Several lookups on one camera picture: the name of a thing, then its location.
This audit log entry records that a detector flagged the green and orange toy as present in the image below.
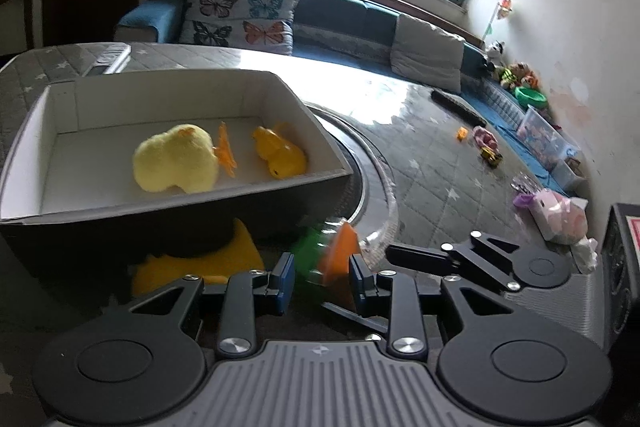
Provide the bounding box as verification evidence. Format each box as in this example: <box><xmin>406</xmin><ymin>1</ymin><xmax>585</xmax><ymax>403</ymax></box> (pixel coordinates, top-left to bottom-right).
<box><xmin>291</xmin><ymin>221</ymin><xmax>363</xmax><ymax>314</ymax></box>

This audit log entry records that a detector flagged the yellow plush toy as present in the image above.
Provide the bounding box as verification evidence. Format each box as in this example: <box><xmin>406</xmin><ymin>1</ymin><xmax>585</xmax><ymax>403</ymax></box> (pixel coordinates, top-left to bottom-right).
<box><xmin>131</xmin><ymin>217</ymin><xmax>266</xmax><ymax>297</ymax></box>

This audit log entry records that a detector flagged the orange plastic toy piece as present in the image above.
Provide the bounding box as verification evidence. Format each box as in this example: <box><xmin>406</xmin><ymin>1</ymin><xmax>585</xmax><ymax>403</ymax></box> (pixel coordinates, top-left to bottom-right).
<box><xmin>213</xmin><ymin>121</ymin><xmax>239</xmax><ymax>180</ymax></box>

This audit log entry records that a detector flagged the dark wooden cabinet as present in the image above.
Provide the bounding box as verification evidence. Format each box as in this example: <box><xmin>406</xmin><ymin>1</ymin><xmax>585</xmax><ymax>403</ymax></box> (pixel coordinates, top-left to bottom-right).
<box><xmin>0</xmin><ymin>0</ymin><xmax>37</xmax><ymax>56</ymax></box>

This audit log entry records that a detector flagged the round glass turntable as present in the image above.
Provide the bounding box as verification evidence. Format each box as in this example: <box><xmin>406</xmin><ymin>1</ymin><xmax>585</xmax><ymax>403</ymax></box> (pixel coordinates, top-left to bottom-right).
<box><xmin>300</xmin><ymin>101</ymin><xmax>402</xmax><ymax>260</ymax></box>

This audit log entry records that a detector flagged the grey cushion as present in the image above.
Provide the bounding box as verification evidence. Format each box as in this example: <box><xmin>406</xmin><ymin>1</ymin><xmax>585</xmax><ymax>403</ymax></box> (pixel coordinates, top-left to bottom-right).
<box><xmin>388</xmin><ymin>13</ymin><xmax>467</xmax><ymax>94</ymax></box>

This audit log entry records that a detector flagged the yellow toy truck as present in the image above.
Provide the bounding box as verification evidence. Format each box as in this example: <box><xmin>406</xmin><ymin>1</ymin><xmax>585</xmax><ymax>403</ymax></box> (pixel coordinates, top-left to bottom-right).
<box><xmin>479</xmin><ymin>146</ymin><xmax>504</xmax><ymax>168</ymax></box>

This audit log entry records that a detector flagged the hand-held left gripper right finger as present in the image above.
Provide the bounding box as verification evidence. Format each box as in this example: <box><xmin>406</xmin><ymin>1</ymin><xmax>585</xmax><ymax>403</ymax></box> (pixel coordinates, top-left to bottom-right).
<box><xmin>348</xmin><ymin>253</ymin><xmax>507</xmax><ymax>357</ymax></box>

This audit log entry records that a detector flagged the butterfly print pillow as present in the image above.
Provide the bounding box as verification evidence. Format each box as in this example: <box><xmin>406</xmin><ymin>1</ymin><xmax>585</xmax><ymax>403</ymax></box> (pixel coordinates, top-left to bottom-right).
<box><xmin>178</xmin><ymin>0</ymin><xmax>305</xmax><ymax>56</ymax></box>

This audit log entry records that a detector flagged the pink white plastic bag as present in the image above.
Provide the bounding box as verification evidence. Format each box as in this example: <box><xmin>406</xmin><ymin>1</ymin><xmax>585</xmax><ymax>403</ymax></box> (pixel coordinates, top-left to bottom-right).
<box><xmin>529</xmin><ymin>188</ymin><xmax>589</xmax><ymax>244</ymax></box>

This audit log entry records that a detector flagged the pink toy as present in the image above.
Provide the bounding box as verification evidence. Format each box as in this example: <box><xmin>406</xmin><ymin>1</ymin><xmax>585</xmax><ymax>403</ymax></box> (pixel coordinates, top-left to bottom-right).
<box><xmin>472</xmin><ymin>126</ymin><xmax>499</xmax><ymax>151</ymax></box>

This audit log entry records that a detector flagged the grey remote control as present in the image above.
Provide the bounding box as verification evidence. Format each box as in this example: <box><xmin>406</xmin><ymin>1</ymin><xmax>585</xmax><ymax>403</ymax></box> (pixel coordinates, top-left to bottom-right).
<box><xmin>81</xmin><ymin>44</ymin><xmax>133</xmax><ymax>78</ymax></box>

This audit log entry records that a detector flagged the green plastic bowl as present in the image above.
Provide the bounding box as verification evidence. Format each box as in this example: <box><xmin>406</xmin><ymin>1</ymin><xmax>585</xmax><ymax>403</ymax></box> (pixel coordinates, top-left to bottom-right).
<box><xmin>515</xmin><ymin>86</ymin><xmax>549</xmax><ymax>108</ymax></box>

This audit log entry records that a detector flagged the stuffed toys pile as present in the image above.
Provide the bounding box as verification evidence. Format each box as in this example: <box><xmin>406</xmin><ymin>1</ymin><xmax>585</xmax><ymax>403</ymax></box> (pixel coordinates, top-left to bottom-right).
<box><xmin>499</xmin><ymin>62</ymin><xmax>541</xmax><ymax>90</ymax></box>

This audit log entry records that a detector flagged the black remote control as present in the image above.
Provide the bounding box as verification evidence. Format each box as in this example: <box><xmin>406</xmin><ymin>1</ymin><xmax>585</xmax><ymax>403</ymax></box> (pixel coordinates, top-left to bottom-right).
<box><xmin>431</xmin><ymin>89</ymin><xmax>488</xmax><ymax>128</ymax></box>

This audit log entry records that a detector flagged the grey cardboard box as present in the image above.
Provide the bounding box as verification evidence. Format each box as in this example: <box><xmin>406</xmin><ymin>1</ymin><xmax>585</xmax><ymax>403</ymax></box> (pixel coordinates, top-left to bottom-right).
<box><xmin>0</xmin><ymin>68</ymin><xmax>355</xmax><ymax>279</ymax></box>

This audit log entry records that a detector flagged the clear plastic storage box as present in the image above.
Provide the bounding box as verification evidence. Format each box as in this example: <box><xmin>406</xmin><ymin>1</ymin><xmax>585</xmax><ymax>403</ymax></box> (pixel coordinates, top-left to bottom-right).
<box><xmin>516</xmin><ymin>105</ymin><xmax>583</xmax><ymax>172</ymax></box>

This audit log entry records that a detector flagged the yellow plush duck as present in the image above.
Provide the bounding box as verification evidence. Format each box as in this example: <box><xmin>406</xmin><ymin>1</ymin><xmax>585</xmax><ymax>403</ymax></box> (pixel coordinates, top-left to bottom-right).
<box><xmin>132</xmin><ymin>123</ymin><xmax>221</xmax><ymax>194</ymax></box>

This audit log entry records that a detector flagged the blue sofa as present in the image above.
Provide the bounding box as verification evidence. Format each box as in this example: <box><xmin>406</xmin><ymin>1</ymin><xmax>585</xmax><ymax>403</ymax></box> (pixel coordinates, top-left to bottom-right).
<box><xmin>116</xmin><ymin>0</ymin><xmax>588</xmax><ymax>190</ymax></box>

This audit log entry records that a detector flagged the colourful pinwheel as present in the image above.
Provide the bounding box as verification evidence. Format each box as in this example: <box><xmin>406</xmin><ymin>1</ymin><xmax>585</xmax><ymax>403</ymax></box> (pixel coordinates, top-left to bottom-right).
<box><xmin>486</xmin><ymin>0</ymin><xmax>516</xmax><ymax>38</ymax></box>

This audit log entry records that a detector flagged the black and white plush toy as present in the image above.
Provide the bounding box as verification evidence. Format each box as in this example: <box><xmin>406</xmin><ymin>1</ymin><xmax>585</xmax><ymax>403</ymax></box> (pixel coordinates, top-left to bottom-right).
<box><xmin>482</xmin><ymin>40</ymin><xmax>507</xmax><ymax>68</ymax></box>

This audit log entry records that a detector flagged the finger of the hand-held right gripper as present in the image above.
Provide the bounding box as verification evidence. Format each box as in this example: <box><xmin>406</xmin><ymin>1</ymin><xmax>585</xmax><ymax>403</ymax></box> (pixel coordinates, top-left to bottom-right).
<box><xmin>386</xmin><ymin>230</ymin><xmax>523</xmax><ymax>294</ymax></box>
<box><xmin>321</xmin><ymin>302</ymin><xmax>390</xmax><ymax>334</ymax></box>

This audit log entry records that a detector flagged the grey quilted desktop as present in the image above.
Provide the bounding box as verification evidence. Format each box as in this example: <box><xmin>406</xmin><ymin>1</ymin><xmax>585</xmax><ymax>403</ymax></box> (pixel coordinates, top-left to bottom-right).
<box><xmin>0</xmin><ymin>42</ymin><xmax>618</xmax><ymax>427</ymax></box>

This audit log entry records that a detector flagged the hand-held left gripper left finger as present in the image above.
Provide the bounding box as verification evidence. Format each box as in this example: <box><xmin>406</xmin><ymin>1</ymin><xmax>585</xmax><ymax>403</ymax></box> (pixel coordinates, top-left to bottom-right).
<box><xmin>126</xmin><ymin>252</ymin><xmax>296</xmax><ymax>356</ymax></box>

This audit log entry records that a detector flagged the yellow rubber duck toy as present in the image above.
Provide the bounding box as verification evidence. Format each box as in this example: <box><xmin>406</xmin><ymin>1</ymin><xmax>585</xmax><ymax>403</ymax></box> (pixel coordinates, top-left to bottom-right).
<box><xmin>251</xmin><ymin>122</ymin><xmax>308</xmax><ymax>180</ymax></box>

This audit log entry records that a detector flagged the white tissue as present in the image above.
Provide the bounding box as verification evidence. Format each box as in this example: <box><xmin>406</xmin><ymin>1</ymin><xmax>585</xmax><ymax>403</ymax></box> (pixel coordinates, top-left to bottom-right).
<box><xmin>570</xmin><ymin>237</ymin><xmax>600</xmax><ymax>275</ymax></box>

